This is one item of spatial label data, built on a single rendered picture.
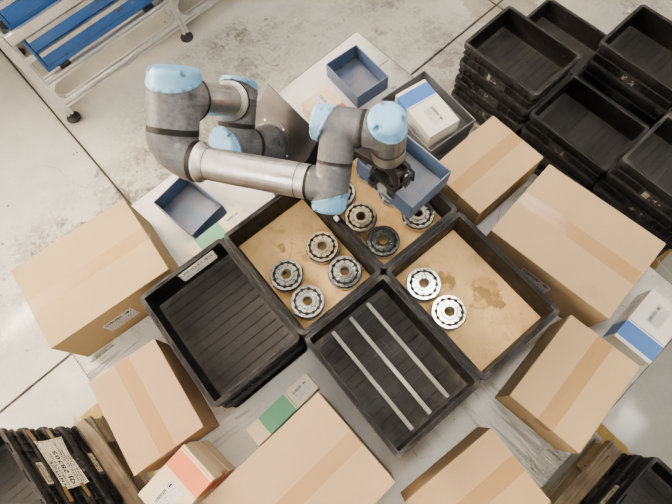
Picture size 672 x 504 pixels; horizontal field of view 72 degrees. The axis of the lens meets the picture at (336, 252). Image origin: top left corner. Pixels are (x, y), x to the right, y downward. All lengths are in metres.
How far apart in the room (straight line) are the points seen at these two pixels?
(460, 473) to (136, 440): 0.89
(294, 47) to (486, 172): 1.78
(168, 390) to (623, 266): 1.35
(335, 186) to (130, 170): 2.02
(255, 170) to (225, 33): 2.28
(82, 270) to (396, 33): 2.25
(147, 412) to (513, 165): 1.34
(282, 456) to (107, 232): 0.87
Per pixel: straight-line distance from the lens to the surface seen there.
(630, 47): 2.63
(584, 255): 1.54
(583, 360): 1.50
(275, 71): 2.98
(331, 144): 0.95
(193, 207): 1.79
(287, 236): 1.51
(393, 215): 1.53
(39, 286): 1.69
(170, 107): 1.10
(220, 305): 1.50
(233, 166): 1.04
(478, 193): 1.57
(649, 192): 2.18
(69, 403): 2.61
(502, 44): 2.45
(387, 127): 0.91
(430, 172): 1.33
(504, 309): 1.49
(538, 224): 1.53
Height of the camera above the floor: 2.22
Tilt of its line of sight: 70 degrees down
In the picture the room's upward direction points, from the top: 9 degrees counter-clockwise
